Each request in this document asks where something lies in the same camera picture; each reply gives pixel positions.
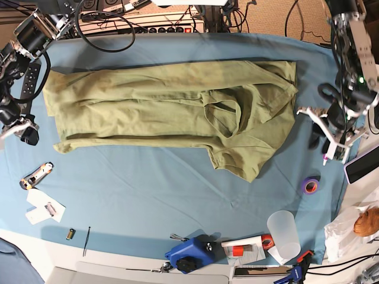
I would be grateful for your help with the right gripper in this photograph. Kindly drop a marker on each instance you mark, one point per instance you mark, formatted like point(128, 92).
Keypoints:
point(14, 123)

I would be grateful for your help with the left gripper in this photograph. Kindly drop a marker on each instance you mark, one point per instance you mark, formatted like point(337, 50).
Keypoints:
point(336, 126)

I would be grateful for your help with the olive green t-shirt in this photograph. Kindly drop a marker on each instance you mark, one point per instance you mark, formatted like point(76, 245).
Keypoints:
point(240, 111)

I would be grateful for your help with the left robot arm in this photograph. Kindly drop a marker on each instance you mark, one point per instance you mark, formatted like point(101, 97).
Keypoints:
point(355, 90)

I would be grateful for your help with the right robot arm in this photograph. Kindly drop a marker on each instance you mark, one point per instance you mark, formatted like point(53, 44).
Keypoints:
point(33, 36)

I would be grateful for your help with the black remote control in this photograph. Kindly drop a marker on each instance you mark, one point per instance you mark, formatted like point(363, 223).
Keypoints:
point(29, 83)

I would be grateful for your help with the purple glue tube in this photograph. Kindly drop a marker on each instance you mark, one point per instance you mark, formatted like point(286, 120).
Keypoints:
point(325, 159)

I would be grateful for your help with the smartphone in lilac case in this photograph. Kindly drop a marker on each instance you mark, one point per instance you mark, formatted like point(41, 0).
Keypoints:
point(361, 166)

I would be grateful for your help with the orange grey utility knife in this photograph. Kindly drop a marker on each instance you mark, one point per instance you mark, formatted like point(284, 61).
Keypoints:
point(34, 178)

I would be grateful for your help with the purple tape roll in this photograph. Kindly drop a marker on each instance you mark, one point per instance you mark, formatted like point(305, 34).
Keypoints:
point(310, 185)

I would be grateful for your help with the brown round object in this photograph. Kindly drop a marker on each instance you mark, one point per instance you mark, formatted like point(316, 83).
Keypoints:
point(367, 223)

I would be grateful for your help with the translucent plastic cup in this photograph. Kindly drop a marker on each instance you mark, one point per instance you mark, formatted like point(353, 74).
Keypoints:
point(283, 230)

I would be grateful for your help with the white plastic bag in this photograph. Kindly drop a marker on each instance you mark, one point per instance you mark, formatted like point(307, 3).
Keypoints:
point(340, 238)

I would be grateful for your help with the small green battery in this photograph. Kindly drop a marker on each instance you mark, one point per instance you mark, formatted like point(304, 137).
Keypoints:
point(70, 234)

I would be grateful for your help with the red tape roll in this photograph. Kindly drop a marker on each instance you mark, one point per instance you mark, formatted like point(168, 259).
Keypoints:
point(267, 241)

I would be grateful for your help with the blue black clamp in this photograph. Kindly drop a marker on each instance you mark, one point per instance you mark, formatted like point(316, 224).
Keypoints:
point(298, 273)

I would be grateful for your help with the white power strip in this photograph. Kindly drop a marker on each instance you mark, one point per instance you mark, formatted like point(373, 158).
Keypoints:
point(172, 22)

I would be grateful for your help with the blue plastic device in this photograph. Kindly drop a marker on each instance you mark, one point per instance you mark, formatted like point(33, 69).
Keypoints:
point(190, 255)

